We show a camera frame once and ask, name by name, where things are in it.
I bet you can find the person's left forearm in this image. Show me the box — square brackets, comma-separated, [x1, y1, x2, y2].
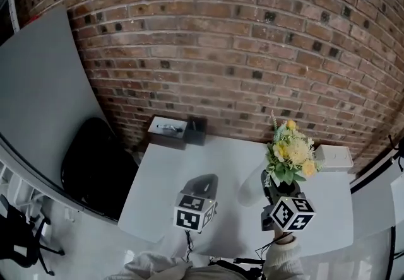
[107, 250, 193, 280]

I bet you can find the white vase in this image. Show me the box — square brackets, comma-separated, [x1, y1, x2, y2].
[237, 166, 269, 207]

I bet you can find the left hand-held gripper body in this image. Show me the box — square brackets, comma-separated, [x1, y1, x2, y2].
[172, 173, 219, 234]

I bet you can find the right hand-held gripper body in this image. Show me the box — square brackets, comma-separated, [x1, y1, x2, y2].
[260, 171, 317, 233]

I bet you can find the person's torso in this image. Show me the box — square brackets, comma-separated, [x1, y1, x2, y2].
[189, 264, 266, 280]

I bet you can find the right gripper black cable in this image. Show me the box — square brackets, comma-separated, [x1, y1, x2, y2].
[254, 236, 285, 260]

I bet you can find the black pen holder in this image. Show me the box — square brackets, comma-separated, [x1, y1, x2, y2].
[183, 117, 208, 146]

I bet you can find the white office chair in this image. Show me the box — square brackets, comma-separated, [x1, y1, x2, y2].
[0, 158, 51, 226]

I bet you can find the white desk with drawers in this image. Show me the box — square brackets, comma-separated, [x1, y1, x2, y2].
[117, 133, 356, 257]

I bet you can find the grey refrigerator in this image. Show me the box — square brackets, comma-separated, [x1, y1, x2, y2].
[0, 6, 127, 226]

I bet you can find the person's right forearm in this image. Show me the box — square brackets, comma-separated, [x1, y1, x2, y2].
[263, 231, 306, 280]

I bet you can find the black bag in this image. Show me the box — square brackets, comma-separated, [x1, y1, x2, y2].
[61, 117, 140, 221]

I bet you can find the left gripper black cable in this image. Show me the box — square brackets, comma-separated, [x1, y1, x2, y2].
[184, 230, 194, 262]

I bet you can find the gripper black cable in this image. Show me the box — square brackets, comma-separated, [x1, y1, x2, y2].
[184, 230, 194, 262]
[254, 236, 285, 260]

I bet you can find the white rectangular box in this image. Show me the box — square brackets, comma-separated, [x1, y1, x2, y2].
[314, 144, 354, 173]

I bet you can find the yellow flowers bouquet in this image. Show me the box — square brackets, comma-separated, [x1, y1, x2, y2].
[263, 110, 326, 187]

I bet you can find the black office chair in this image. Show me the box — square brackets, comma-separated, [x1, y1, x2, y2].
[0, 194, 66, 276]

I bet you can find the brown tissue box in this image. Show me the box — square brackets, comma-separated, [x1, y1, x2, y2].
[146, 115, 189, 151]

